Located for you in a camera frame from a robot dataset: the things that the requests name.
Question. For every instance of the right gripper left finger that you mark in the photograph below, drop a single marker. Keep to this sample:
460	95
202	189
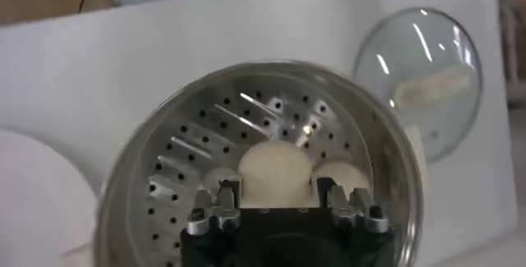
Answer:
226	207

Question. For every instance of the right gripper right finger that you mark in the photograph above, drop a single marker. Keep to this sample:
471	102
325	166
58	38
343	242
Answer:
341	207

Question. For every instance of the white steamed baozi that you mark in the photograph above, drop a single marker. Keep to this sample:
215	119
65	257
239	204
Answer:
275	174
213	178
349	178

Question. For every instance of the stainless steel steamer basket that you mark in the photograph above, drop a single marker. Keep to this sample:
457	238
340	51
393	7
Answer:
197	137

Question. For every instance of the steel steamer pot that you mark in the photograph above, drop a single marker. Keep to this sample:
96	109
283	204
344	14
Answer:
417	145

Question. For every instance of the white round plate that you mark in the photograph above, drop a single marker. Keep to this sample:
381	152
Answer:
41	203

